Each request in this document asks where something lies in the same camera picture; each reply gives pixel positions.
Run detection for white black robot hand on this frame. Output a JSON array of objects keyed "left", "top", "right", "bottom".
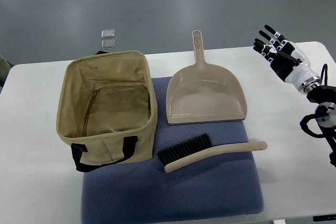
[{"left": 253, "top": 25, "right": 322, "bottom": 94}]

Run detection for beige brush black bristles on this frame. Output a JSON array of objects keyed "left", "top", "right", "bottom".
[{"left": 157, "top": 134, "right": 268, "bottom": 173}]

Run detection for yellow fabric bag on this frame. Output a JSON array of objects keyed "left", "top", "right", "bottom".
[{"left": 56, "top": 50, "right": 158, "bottom": 173}]

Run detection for beige plastic dustpan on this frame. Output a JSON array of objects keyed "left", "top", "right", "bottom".
[{"left": 166, "top": 30, "right": 247, "bottom": 124}]

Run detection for upper clear floor plate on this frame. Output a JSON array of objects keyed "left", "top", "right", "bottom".
[{"left": 101, "top": 29, "right": 115, "bottom": 38}]

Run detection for blue cushion mat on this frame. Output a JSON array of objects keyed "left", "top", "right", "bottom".
[{"left": 80, "top": 76, "right": 265, "bottom": 224}]

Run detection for dark object left edge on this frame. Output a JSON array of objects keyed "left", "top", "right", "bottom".
[{"left": 0, "top": 55, "right": 13, "bottom": 87}]

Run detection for black bracket table edge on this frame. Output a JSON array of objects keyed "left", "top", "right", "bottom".
[{"left": 312, "top": 215, "right": 336, "bottom": 222}]

